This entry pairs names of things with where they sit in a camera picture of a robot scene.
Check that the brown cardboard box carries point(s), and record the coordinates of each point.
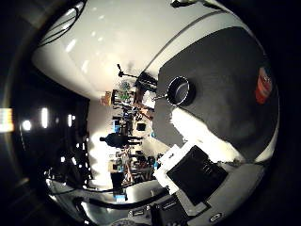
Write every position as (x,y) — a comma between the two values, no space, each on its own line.
(106,99)

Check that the black tripod stand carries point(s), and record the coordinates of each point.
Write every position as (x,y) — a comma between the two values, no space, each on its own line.
(122,73)

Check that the black frying pan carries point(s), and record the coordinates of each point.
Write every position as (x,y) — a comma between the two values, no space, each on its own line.
(178,91)

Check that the red liquid bottle green cap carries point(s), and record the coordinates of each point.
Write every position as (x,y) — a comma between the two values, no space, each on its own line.
(262,86)

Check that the person in dark clothes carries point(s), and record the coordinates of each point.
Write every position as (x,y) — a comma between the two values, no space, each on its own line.
(117,139)

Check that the dark grey table mat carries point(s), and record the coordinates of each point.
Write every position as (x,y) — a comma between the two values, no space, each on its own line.
(225,69)

